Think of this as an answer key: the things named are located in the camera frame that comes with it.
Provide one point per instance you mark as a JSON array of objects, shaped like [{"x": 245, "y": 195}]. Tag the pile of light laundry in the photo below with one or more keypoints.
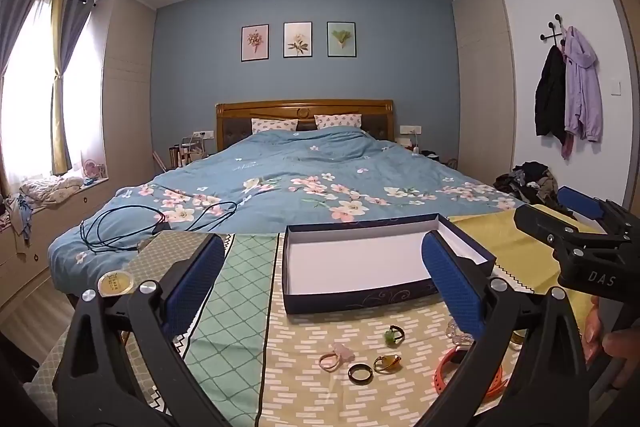
[{"x": 50, "y": 189}]

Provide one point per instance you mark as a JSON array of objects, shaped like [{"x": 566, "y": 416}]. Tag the black jacket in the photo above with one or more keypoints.
[{"x": 550, "y": 97}]

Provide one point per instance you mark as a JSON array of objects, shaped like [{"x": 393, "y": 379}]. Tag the orange smartwatch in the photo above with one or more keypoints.
[{"x": 447, "y": 369}]

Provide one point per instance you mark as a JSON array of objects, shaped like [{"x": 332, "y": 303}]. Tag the yellow cloth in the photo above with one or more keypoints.
[{"x": 505, "y": 242}]

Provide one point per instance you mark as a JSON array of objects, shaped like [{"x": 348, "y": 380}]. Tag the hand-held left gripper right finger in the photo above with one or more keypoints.
[{"x": 450, "y": 279}]

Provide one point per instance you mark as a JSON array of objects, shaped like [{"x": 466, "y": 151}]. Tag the small pink fan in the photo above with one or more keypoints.
[{"x": 93, "y": 169}]

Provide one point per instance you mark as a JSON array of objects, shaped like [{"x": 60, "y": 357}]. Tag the wooden headboard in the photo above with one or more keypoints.
[{"x": 300, "y": 109}]

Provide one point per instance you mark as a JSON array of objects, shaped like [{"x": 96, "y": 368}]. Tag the green framed leaf picture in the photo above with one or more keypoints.
[{"x": 342, "y": 39}]

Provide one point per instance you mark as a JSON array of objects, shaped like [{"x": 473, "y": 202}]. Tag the grey and yellow curtains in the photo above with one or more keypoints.
[{"x": 65, "y": 72}]

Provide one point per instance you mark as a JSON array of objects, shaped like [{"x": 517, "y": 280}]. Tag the person's right hand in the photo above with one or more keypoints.
[{"x": 594, "y": 329}]

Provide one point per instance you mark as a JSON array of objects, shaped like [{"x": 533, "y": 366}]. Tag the nightstand clutter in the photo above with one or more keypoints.
[{"x": 187, "y": 152}]

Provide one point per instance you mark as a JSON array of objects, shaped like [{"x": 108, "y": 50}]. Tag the tortoiseshell bangle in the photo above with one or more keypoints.
[{"x": 519, "y": 339}]

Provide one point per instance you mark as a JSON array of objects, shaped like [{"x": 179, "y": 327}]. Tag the white dotted pillow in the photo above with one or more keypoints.
[
  {"x": 337, "y": 121},
  {"x": 275, "y": 125}
]

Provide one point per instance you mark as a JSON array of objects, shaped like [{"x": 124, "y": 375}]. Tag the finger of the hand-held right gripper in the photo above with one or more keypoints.
[
  {"x": 535, "y": 219},
  {"x": 580, "y": 204}
]

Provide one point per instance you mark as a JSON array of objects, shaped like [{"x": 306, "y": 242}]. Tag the patchwork patterned cloth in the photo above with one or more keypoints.
[{"x": 320, "y": 337}]

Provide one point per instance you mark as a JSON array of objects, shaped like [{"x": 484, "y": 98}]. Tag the white light switch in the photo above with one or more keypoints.
[{"x": 615, "y": 88}]

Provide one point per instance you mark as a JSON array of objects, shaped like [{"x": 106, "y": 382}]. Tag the pink framed flower picture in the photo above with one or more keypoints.
[{"x": 255, "y": 43}]

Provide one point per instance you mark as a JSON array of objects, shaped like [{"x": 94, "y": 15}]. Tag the beige wardrobe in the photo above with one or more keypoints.
[
  {"x": 127, "y": 97},
  {"x": 482, "y": 82}
]

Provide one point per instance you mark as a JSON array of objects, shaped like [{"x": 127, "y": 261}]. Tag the navy cardboard box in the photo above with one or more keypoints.
[{"x": 350, "y": 262}]

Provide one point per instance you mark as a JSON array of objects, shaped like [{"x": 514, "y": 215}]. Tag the white wall socket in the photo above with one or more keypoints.
[
  {"x": 203, "y": 135},
  {"x": 410, "y": 129}
]

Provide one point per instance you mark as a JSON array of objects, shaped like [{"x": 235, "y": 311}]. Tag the window bench cabinet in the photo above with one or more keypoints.
[{"x": 55, "y": 232}]

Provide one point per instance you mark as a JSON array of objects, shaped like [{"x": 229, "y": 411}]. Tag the purple jacket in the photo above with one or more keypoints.
[{"x": 582, "y": 92}]

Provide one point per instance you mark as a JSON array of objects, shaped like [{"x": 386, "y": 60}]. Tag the wooden door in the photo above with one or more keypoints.
[{"x": 625, "y": 57}]

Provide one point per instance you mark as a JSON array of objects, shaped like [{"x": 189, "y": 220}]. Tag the cream framed flower picture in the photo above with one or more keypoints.
[{"x": 298, "y": 40}]

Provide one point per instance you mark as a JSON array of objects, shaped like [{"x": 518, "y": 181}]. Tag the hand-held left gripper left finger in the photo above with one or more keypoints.
[{"x": 192, "y": 279}]

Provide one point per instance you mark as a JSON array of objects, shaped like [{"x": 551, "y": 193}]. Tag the pile of dark clothes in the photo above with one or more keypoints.
[{"x": 525, "y": 184}]

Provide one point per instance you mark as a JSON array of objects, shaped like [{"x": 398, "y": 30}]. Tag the black wall coat hook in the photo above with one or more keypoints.
[{"x": 552, "y": 29}]

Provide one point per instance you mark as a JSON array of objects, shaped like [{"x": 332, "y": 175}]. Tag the blue floral duvet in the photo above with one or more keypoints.
[{"x": 300, "y": 172}]

